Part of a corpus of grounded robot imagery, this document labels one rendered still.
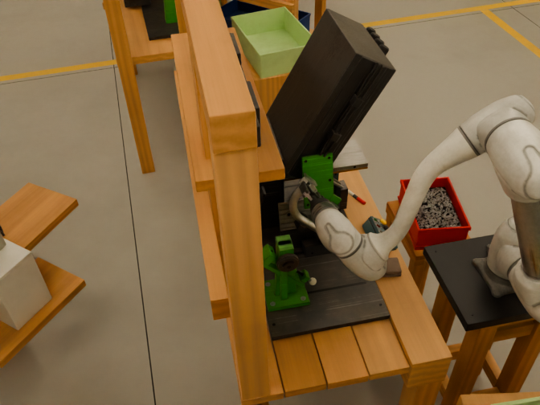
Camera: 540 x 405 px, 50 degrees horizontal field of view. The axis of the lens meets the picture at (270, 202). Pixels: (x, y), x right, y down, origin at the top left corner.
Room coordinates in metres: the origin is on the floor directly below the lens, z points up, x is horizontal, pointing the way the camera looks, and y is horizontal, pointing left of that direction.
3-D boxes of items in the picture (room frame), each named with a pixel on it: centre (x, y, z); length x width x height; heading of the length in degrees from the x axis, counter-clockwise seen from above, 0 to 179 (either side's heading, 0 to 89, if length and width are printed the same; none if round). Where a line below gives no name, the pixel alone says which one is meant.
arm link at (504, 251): (1.35, -0.86, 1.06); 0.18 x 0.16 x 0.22; 7
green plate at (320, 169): (1.64, -0.17, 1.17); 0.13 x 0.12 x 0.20; 10
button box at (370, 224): (1.56, -0.43, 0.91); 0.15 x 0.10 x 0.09; 10
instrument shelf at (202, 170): (1.65, 0.16, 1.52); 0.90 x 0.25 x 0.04; 10
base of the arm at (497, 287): (1.38, -0.85, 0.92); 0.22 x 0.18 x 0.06; 11
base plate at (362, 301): (1.70, -0.10, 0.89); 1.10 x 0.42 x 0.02; 10
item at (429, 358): (1.75, -0.38, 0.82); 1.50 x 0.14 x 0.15; 10
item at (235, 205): (1.65, 0.20, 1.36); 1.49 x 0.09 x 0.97; 10
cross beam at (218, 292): (1.63, 0.26, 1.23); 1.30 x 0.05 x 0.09; 10
